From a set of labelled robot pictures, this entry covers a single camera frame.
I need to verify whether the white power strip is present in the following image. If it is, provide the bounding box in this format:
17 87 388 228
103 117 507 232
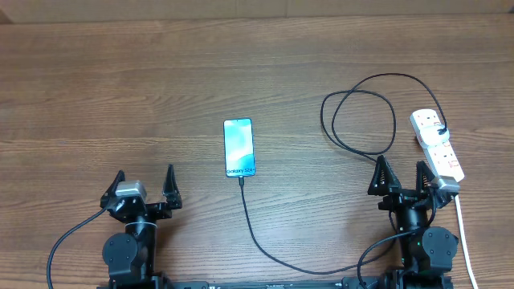
410 109 465 182

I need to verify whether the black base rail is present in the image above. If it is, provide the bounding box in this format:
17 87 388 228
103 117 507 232
96 275 455 289

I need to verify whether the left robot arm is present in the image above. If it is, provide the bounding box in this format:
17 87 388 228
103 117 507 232
100 165 182 289

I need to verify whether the white charger adapter plug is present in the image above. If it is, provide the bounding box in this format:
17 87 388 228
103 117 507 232
416 124 450 149

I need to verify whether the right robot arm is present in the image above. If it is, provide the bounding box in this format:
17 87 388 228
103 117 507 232
357 155 460 289

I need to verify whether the Galaxy smartphone blue screen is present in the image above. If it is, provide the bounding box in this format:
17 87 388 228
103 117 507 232
223 118 256 177

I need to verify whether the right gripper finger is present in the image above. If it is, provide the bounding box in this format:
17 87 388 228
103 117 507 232
416 161 435 193
368 155 402 196

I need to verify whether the black USB charging cable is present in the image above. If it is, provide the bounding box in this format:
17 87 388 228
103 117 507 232
238 72 450 276

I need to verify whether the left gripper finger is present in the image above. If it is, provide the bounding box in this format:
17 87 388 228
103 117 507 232
162 164 182 210
100 170 125 208

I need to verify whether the white power strip cord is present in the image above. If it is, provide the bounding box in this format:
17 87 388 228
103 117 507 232
453 194 479 289

